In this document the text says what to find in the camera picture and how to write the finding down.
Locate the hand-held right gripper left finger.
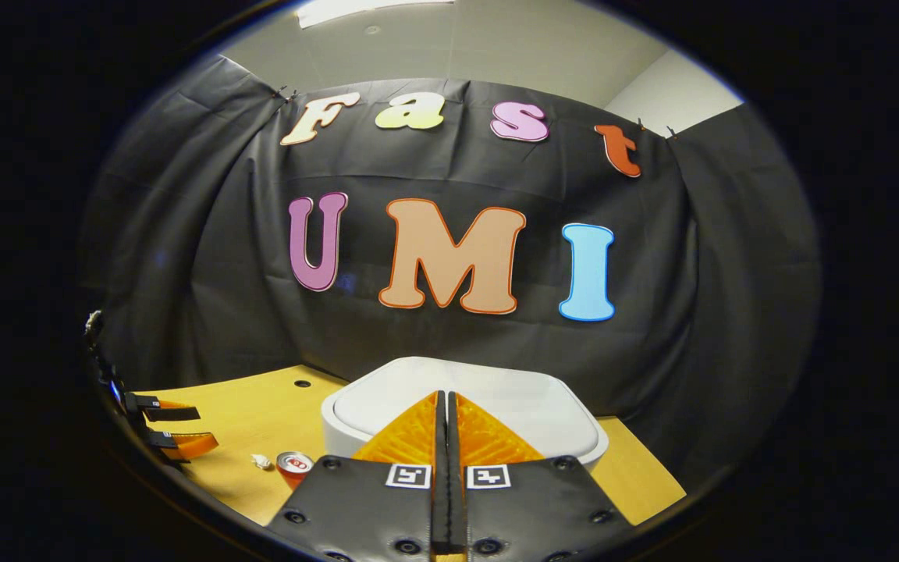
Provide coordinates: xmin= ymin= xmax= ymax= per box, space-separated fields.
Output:
xmin=266 ymin=390 xmax=450 ymax=562

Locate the black backdrop cloth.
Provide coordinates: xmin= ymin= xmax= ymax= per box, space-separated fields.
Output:
xmin=79 ymin=53 xmax=821 ymax=489

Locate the red pop can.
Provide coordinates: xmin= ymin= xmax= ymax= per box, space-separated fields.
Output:
xmin=276 ymin=451 xmax=314 ymax=490

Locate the grey garbage bin lid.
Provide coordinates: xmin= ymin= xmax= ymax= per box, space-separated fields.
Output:
xmin=332 ymin=367 xmax=599 ymax=461

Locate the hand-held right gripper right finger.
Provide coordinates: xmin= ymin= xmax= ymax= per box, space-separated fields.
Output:
xmin=447 ymin=390 xmax=636 ymax=562

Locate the grey desktop garbage bin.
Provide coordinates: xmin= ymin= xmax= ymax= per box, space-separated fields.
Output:
xmin=321 ymin=357 xmax=609 ymax=473

